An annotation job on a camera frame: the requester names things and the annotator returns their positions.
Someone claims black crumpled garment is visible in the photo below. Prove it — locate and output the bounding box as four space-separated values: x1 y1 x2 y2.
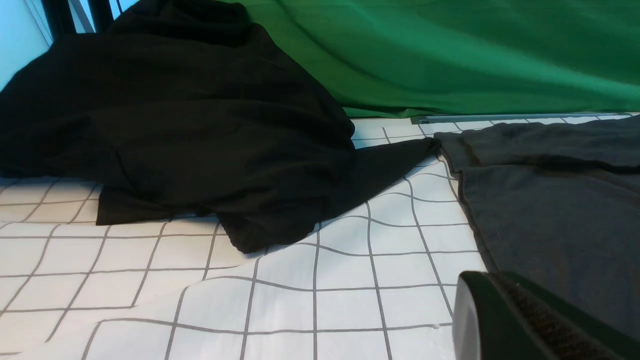
0 0 441 253

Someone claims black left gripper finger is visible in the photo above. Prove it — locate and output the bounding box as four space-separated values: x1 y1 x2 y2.
452 271 640 360

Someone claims gray long-sleeve top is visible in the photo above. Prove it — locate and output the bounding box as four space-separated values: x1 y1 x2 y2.
435 116 640 338

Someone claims green backdrop cloth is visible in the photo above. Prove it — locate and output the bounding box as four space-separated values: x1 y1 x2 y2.
242 0 640 117

